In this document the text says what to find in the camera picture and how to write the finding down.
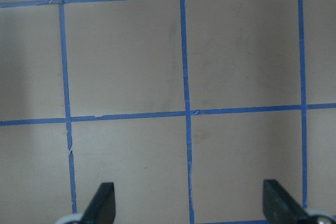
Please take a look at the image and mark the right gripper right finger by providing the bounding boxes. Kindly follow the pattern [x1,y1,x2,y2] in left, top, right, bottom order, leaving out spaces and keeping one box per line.
[262,179,309,224]

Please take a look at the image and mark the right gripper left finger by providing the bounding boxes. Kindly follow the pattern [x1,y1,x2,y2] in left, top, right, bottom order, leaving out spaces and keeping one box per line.
[79,182,116,224]

